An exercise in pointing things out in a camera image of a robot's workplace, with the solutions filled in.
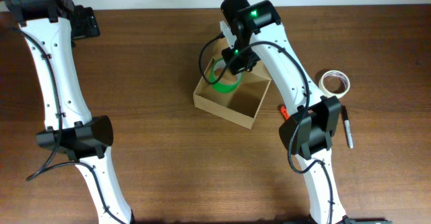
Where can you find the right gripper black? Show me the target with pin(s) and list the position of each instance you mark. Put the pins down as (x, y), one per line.
(234, 64)

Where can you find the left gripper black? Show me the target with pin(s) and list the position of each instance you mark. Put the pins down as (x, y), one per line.
(88, 26)

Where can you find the green tape roll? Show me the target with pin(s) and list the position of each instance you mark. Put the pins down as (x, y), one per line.
(229, 82)

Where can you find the brown cardboard box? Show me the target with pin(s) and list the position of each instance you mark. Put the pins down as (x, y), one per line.
(240, 106)

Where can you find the orange utility knife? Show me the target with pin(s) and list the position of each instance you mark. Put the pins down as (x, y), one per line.
(284, 112)

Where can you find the cream masking tape roll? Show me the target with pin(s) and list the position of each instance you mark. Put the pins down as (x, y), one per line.
(334, 83)

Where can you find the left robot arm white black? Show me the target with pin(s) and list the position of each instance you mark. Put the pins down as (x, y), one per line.
(71, 133)

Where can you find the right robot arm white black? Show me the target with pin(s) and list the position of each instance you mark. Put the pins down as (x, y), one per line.
(256, 33)

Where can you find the black white marker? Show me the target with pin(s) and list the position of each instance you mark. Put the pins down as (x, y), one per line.
(346, 123)

